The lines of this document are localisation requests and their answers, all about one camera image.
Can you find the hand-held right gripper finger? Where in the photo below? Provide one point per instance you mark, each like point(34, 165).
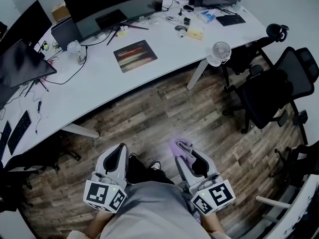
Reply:
point(208, 162)
point(185, 173)

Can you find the tilted black monitor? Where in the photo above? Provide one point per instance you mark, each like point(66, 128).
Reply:
point(22, 63)

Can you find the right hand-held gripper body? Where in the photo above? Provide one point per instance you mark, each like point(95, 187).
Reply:
point(219, 194)

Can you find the person's black white shoe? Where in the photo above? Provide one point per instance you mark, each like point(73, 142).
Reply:
point(155, 164)

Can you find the small black box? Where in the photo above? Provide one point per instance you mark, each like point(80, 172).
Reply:
point(187, 21)

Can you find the black mesh office chair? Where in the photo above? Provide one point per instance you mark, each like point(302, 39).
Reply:
point(274, 93)

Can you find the grey computer case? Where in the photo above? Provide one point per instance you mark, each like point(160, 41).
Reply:
point(66, 34)

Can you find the yellow marker pen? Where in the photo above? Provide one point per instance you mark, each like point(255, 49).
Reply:
point(120, 34)

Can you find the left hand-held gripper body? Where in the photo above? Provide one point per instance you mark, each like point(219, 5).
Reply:
point(99, 194)

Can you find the person's left forearm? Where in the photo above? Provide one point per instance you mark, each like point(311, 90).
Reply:
point(98, 223)

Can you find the striped dark mouse pad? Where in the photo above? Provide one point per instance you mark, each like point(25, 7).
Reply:
point(135, 56)

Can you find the black headset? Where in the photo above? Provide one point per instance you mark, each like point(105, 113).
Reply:
point(275, 31)

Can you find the blue white packet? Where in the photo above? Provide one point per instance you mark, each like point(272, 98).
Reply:
point(207, 16)

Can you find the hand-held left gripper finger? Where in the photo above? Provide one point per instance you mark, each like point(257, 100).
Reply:
point(125, 163)
point(101, 159)

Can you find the large curved black monitor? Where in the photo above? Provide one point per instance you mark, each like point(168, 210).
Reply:
point(112, 6)

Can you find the purple cloth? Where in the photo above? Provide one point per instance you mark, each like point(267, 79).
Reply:
point(182, 149)

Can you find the person's right forearm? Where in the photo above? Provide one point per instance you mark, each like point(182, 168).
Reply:
point(211, 224)

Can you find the person's black trousers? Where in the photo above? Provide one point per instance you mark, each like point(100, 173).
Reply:
point(144, 174)

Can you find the white desk fan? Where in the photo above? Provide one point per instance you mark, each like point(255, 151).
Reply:
point(220, 51)

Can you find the black keyboard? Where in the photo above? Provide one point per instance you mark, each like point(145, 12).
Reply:
point(230, 20)
point(19, 132)
point(5, 138)

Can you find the person's grey shirt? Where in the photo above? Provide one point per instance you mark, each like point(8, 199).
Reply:
point(152, 213)

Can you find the white desk leg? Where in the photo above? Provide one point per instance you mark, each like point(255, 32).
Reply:
point(81, 131)
point(197, 73)

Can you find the brown cardboard box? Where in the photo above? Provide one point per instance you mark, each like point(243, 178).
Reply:
point(59, 12)

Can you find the clear glass jar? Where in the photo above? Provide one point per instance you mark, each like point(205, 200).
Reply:
point(77, 51)

